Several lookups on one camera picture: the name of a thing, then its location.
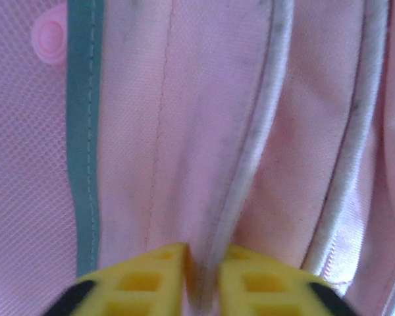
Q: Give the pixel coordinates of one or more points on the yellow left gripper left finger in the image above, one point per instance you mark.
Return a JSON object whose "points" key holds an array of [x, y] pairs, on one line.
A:
{"points": [[138, 283]]}

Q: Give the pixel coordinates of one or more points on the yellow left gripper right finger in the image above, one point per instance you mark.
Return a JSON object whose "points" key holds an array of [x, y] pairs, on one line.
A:
{"points": [[266, 283]]}

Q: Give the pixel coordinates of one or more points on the pink school backpack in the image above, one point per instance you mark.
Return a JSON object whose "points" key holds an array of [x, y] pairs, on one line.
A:
{"points": [[184, 131]]}

